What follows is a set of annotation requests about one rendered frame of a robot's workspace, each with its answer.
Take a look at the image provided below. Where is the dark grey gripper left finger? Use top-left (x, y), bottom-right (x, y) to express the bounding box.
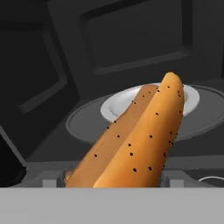
top-left (10, 169), bottom-right (72, 189)

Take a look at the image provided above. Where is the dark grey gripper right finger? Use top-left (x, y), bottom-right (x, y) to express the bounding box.
top-left (158, 170), bottom-right (216, 189)

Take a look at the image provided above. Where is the seeded hotdog bun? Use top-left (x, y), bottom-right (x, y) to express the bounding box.
top-left (64, 72), bottom-right (186, 189)

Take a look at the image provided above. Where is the grey microwave turntable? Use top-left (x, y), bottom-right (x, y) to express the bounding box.
top-left (65, 84), bottom-right (224, 145)

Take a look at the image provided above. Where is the small white plate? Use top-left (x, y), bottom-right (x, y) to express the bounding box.
top-left (100, 82), bottom-right (201, 123)

